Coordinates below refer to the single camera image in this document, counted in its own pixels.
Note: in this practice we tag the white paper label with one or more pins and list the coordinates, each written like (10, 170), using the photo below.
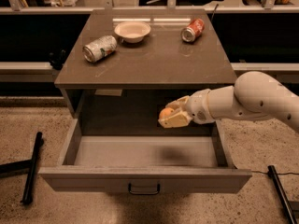
(108, 92)

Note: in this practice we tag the black drawer handle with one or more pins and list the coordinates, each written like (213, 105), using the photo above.
(143, 190)

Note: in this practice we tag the black stand leg left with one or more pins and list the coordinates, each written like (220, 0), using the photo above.
(26, 167)

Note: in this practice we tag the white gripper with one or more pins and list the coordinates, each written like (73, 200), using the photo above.
(198, 106)

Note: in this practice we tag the black stand leg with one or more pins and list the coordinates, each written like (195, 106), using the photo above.
(290, 208)
(26, 167)

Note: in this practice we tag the grey cabinet with top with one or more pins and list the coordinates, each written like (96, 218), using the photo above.
(161, 61)

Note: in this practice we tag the red soda can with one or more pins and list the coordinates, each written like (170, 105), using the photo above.
(191, 32)

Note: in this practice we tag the black clamp on rail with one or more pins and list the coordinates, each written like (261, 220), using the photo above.
(57, 60)

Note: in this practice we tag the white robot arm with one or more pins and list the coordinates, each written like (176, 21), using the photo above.
(254, 96)

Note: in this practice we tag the orange fruit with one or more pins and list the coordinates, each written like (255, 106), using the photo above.
(166, 112)

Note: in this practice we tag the white green soda can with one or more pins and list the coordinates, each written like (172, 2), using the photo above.
(99, 48)

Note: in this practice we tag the black stand leg right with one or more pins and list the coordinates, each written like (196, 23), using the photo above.
(290, 208)

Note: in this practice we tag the white bowl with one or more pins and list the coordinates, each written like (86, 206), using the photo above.
(132, 31)

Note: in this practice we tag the open grey top drawer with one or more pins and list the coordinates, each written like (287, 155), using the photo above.
(188, 160)

